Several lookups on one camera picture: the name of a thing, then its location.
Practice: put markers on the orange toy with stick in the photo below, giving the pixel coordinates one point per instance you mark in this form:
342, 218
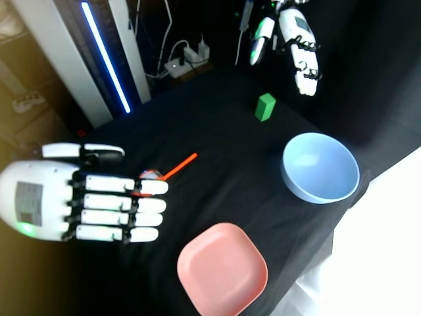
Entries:
181, 164

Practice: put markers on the white robot column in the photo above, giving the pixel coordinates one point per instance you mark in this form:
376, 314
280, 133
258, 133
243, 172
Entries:
65, 62

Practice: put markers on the black table cloth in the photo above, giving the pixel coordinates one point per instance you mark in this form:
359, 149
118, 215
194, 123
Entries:
213, 148

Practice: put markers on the white charger plug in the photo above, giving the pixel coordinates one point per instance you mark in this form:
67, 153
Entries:
203, 46

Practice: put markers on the white game controller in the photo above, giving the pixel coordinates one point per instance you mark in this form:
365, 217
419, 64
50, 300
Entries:
28, 102

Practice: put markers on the white power strip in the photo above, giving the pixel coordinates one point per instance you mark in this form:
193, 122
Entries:
184, 62

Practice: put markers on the light blue bowl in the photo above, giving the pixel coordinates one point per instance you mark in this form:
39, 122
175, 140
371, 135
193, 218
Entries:
320, 171

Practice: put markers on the blue light strip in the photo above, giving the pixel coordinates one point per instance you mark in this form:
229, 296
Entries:
105, 59

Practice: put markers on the pink square plate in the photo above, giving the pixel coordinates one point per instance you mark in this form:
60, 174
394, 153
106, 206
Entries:
220, 270

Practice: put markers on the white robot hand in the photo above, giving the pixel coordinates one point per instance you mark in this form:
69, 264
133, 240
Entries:
297, 26
39, 194

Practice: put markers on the green block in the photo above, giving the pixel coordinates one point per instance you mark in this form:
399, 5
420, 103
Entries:
264, 107

